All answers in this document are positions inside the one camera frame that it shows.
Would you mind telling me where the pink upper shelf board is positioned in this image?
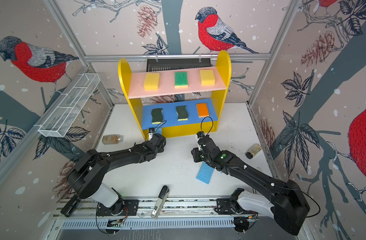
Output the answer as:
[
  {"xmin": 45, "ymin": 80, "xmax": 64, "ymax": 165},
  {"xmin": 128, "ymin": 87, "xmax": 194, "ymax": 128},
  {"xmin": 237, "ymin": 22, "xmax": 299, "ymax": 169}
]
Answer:
[{"xmin": 127, "ymin": 67, "xmax": 229, "ymax": 99}]

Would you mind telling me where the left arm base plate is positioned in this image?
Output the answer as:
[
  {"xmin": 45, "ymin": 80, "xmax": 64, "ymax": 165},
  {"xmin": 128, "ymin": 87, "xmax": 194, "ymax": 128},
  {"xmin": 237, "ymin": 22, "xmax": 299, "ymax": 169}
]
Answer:
[{"xmin": 96, "ymin": 200, "xmax": 139, "ymax": 217}]

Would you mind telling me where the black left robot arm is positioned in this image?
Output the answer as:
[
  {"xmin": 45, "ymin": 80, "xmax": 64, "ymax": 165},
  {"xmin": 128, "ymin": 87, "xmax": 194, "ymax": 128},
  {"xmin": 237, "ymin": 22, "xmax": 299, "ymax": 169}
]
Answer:
[{"xmin": 62, "ymin": 134, "xmax": 166, "ymax": 216}]

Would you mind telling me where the seasoning jar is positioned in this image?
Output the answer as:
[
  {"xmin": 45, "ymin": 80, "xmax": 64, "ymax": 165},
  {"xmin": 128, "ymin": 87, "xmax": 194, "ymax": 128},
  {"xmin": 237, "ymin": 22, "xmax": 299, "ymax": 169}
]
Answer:
[
  {"xmin": 102, "ymin": 135, "xmax": 123, "ymax": 145},
  {"xmin": 246, "ymin": 144, "xmax": 262, "ymax": 159}
]

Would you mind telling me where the yellow shelf frame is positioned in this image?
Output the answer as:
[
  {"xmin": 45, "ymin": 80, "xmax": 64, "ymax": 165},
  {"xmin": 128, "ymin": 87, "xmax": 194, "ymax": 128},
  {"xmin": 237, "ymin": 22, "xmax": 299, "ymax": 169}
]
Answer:
[{"xmin": 118, "ymin": 51, "xmax": 232, "ymax": 140}]

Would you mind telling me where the orange sponge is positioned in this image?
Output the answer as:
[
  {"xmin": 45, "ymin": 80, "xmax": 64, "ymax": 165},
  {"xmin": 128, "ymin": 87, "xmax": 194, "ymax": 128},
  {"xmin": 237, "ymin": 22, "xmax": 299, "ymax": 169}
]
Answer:
[{"xmin": 196, "ymin": 103, "xmax": 210, "ymax": 118}]

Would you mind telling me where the black clamp handle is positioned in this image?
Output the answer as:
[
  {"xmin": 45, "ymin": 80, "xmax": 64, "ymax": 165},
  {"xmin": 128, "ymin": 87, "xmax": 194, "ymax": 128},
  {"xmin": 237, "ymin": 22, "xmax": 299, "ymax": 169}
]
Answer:
[{"xmin": 60, "ymin": 195, "xmax": 81, "ymax": 218}]

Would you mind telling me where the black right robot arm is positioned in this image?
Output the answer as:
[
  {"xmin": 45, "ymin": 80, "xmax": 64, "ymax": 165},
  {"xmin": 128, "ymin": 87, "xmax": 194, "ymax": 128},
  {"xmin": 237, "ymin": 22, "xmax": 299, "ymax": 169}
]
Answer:
[{"xmin": 191, "ymin": 132, "xmax": 310, "ymax": 236}]

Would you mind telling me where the black silver handheld tool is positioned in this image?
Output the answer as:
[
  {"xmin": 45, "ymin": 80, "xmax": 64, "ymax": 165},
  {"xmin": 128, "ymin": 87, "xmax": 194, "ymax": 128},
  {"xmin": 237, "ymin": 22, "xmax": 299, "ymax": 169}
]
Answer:
[{"xmin": 151, "ymin": 185, "xmax": 170, "ymax": 219}]

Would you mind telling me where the white wire mesh basket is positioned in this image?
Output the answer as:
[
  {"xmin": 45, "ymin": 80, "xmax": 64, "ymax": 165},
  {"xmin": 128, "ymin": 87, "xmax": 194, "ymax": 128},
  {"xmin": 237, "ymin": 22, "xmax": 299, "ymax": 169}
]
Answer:
[{"xmin": 38, "ymin": 73, "xmax": 100, "ymax": 138}]

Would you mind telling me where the green yellow sponge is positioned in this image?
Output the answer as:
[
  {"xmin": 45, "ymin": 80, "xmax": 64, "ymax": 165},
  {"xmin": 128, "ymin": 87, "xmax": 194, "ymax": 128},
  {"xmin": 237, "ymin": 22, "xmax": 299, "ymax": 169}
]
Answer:
[{"xmin": 174, "ymin": 72, "xmax": 189, "ymax": 89}]

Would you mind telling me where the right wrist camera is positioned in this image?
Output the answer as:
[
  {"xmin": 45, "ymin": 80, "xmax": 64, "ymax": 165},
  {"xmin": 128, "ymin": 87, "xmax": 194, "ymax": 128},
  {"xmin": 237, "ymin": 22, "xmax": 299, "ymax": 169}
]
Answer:
[{"xmin": 196, "ymin": 131, "xmax": 205, "ymax": 140}]

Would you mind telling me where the seasoning jar right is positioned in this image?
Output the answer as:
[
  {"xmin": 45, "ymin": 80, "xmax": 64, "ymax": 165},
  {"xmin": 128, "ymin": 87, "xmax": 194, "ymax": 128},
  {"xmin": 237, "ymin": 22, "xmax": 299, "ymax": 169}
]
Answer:
[{"xmin": 246, "ymin": 144, "xmax": 262, "ymax": 159}]

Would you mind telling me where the blue lower shelf board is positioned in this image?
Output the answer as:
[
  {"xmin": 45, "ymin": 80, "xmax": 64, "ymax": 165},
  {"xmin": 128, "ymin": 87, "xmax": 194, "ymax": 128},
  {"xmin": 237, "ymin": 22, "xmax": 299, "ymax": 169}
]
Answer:
[{"xmin": 141, "ymin": 99, "xmax": 218, "ymax": 130}]

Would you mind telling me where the seasoning jar left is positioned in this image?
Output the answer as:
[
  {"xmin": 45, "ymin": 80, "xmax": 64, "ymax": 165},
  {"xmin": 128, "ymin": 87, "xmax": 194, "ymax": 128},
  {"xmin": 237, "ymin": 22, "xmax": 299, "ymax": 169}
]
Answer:
[{"xmin": 102, "ymin": 135, "xmax": 123, "ymax": 145}]

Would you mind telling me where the dark green wavy sponge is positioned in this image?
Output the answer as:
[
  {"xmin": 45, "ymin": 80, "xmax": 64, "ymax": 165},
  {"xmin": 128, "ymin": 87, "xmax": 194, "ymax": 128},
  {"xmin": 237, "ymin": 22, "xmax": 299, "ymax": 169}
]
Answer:
[
  {"xmin": 176, "ymin": 106, "xmax": 189, "ymax": 121},
  {"xmin": 151, "ymin": 108, "xmax": 163, "ymax": 125}
]

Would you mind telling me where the perforated aluminium rail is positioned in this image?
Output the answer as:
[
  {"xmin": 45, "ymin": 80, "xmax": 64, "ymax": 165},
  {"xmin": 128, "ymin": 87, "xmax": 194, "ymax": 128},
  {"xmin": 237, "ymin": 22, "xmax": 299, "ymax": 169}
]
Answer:
[{"xmin": 61, "ymin": 217, "xmax": 235, "ymax": 230}]

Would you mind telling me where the black vent panel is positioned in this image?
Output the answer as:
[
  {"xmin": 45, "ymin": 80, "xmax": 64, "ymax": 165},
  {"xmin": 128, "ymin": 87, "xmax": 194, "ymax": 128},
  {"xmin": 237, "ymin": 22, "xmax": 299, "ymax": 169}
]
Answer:
[{"xmin": 146, "ymin": 58, "xmax": 213, "ymax": 72}]

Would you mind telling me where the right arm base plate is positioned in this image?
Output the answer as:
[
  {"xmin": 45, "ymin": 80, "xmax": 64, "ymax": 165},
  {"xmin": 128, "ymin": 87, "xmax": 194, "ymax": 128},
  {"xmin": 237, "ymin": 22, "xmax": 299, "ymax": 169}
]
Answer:
[{"xmin": 214, "ymin": 198, "xmax": 244, "ymax": 215}]

